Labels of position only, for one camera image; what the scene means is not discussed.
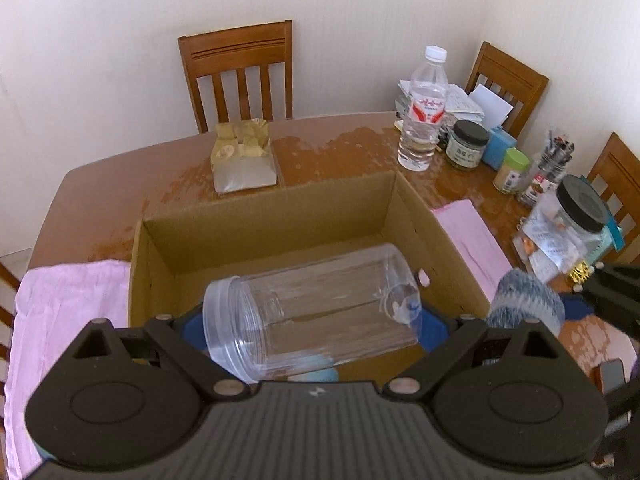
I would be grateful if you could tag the green lid container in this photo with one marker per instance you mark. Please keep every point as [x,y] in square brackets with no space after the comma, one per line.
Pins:
[510,170]

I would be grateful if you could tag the large clear plastic jar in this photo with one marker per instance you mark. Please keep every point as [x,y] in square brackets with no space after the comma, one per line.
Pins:
[310,310]

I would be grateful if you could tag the stack of papers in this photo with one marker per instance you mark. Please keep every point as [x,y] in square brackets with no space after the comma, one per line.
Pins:
[460,102]

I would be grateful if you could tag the wooden chair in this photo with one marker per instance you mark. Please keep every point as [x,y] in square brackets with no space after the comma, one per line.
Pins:
[235,60]
[617,170]
[510,72]
[6,285]

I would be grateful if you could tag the small red label bottle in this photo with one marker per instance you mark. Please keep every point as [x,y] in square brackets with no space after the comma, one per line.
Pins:
[534,190]

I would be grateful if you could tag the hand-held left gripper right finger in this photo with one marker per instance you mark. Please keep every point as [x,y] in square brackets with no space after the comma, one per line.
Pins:
[434,332]

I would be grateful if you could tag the small jar black lid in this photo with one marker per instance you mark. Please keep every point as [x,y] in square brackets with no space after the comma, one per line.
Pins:
[466,147]

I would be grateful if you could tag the white envelope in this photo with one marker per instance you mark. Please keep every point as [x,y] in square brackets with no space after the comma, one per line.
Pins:
[492,105]

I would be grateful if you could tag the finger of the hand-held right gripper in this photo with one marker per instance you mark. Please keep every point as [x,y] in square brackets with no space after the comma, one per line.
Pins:
[615,290]

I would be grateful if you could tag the large glass jar black lid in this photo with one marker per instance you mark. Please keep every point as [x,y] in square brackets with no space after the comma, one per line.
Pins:
[570,220]

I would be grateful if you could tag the gold binder clips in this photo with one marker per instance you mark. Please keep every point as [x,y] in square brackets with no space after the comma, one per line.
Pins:
[580,272]

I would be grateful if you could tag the blue grey sock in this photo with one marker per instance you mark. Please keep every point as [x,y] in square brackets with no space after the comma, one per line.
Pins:
[525,300]

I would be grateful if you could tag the clear jar of pens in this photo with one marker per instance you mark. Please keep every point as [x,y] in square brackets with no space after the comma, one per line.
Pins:
[552,157]

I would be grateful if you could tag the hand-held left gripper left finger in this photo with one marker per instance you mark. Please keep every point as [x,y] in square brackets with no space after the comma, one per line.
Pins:
[192,332]

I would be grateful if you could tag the brown cardboard box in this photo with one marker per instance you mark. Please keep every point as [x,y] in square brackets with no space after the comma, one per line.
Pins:
[280,215]

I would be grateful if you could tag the pink cloth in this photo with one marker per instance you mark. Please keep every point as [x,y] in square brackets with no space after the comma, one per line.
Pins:
[65,310]

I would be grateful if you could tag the teal box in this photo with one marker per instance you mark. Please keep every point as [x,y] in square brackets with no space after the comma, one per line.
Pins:
[611,240]

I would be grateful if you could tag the clear water bottle red label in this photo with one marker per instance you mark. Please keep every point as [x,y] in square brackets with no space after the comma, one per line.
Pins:
[422,120]

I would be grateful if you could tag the light blue round object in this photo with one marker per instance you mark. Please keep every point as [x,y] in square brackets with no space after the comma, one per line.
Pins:
[320,375]

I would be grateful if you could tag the blue box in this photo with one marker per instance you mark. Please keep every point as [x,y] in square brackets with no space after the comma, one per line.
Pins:
[497,147]

